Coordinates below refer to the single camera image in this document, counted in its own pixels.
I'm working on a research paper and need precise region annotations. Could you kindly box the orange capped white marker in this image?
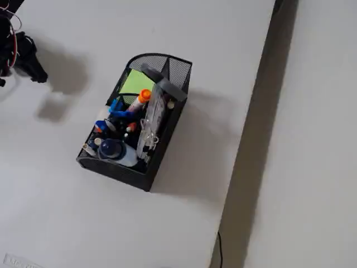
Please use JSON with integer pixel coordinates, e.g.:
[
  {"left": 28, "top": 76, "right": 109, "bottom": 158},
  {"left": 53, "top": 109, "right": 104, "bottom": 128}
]
[{"left": 127, "top": 89, "right": 153, "bottom": 113}]

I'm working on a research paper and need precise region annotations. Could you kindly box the blue and orange cap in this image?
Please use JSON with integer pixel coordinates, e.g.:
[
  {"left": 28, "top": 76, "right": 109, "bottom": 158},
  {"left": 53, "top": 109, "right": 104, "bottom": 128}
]
[{"left": 94, "top": 120, "right": 109, "bottom": 133}]

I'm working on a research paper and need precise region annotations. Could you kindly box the blue plastic clip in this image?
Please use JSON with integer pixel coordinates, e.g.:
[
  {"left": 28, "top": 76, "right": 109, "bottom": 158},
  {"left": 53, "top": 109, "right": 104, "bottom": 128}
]
[{"left": 109, "top": 98, "right": 125, "bottom": 113}]

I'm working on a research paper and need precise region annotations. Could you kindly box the blue pen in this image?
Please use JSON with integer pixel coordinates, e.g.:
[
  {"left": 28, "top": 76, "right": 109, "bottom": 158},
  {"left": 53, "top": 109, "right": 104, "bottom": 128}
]
[{"left": 107, "top": 110, "right": 135, "bottom": 121}]

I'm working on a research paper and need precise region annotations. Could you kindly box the green sticky note pad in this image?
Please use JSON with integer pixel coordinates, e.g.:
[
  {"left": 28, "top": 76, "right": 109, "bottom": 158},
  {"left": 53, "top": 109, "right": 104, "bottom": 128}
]
[{"left": 118, "top": 69, "right": 156, "bottom": 94}]

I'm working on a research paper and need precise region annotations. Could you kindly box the blue capped glue bottle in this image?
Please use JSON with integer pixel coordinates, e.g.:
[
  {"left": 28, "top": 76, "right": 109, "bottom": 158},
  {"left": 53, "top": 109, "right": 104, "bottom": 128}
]
[{"left": 97, "top": 138, "right": 139, "bottom": 168}]

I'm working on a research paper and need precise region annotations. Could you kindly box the clear plastic package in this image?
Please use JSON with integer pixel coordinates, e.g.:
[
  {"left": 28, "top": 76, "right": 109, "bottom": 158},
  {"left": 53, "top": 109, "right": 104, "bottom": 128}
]
[{"left": 136, "top": 82, "right": 168, "bottom": 164}]

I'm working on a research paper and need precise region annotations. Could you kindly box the black mesh desk organizer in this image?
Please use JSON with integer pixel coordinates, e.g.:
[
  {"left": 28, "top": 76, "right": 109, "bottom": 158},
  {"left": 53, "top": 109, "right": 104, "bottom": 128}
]
[{"left": 75, "top": 52, "right": 193, "bottom": 193}]

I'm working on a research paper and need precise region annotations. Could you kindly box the white wire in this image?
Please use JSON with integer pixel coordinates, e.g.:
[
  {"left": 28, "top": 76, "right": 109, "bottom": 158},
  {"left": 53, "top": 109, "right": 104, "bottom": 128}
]
[{"left": 4, "top": 8, "right": 23, "bottom": 32}]

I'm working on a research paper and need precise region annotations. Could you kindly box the black cable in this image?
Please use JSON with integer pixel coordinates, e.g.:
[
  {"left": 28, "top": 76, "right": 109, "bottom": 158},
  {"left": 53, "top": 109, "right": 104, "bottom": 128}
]
[{"left": 217, "top": 231, "right": 224, "bottom": 268}]

